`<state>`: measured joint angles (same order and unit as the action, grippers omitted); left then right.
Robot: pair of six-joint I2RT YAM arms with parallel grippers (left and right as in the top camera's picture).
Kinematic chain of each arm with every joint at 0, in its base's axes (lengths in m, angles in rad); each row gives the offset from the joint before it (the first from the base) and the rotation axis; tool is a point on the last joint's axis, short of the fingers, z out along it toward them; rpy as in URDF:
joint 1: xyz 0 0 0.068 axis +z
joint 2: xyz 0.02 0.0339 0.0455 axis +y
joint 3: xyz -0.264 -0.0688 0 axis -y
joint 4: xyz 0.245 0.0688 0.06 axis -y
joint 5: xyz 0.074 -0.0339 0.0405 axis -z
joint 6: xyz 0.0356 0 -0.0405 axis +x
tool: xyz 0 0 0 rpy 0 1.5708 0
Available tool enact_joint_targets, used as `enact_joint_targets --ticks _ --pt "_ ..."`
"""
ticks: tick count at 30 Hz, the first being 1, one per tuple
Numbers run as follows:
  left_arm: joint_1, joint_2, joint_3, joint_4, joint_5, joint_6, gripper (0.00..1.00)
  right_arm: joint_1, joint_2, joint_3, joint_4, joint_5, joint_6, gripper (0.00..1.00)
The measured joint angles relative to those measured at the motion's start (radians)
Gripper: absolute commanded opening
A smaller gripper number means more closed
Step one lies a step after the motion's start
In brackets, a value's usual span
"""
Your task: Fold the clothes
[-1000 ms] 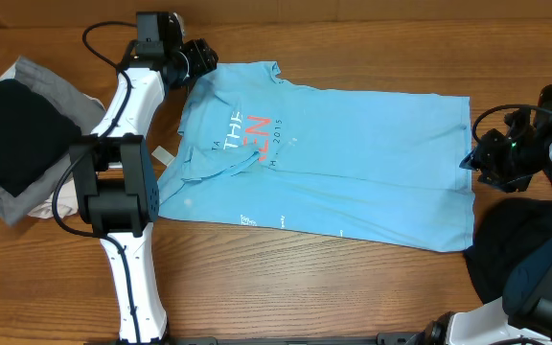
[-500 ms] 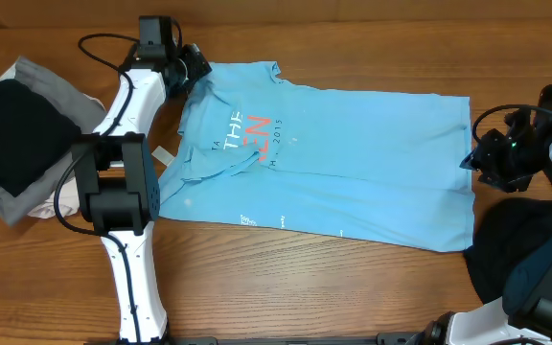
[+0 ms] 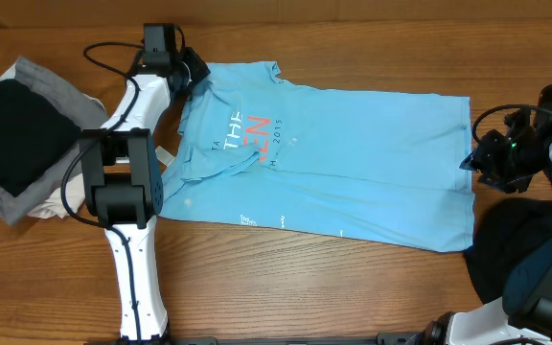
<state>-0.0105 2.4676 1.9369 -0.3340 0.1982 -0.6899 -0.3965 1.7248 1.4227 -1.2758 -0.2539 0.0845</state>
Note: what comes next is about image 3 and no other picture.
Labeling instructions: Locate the light blue printed t-shirt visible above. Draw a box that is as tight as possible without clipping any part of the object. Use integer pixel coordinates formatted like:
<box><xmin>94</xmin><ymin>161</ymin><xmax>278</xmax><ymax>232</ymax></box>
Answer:
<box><xmin>161</xmin><ymin>61</ymin><xmax>474</xmax><ymax>252</ymax></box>

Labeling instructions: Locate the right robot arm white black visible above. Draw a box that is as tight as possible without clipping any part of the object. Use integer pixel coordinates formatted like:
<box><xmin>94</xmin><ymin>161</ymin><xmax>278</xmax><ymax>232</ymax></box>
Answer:
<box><xmin>376</xmin><ymin>84</ymin><xmax>552</xmax><ymax>344</ymax></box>

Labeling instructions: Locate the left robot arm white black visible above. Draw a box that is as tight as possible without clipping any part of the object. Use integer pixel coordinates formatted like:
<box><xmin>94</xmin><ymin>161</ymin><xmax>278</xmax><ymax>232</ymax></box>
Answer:
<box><xmin>80</xmin><ymin>48</ymin><xmax>209</xmax><ymax>344</ymax></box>

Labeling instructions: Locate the black crumpled garment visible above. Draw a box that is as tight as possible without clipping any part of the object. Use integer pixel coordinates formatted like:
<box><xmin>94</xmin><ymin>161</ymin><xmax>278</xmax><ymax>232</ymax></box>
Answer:
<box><xmin>463</xmin><ymin>198</ymin><xmax>552</xmax><ymax>304</ymax></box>

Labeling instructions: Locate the white tape piece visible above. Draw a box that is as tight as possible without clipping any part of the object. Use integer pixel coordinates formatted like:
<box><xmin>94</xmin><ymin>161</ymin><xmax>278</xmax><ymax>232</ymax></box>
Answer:
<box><xmin>155</xmin><ymin>146</ymin><xmax>175</xmax><ymax>167</ymax></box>

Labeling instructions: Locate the folded grey garment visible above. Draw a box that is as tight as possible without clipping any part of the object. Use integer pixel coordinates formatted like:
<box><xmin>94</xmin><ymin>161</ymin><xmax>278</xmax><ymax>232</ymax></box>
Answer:
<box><xmin>0</xmin><ymin>56</ymin><xmax>110</xmax><ymax>227</ymax></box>

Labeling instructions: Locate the folded white garment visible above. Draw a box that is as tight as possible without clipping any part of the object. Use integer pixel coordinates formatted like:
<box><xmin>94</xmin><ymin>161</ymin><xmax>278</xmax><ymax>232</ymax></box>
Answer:
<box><xmin>0</xmin><ymin>64</ymin><xmax>109</xmax><ymax>220</ymax></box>

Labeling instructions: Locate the folded black garment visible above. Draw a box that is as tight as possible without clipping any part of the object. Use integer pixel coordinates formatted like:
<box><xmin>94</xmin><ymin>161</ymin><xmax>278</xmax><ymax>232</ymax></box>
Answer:
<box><xmin>0</xmin><ymin>80</ymin><xmax>81</xmax><ymax>196</ymax></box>

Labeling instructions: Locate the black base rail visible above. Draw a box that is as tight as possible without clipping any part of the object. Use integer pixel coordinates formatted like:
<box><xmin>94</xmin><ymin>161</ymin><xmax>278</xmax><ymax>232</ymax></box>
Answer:
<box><xmin>83</xmin><ymin>330</ymin><xmax>430</xmax><ymax>345</ymax></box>

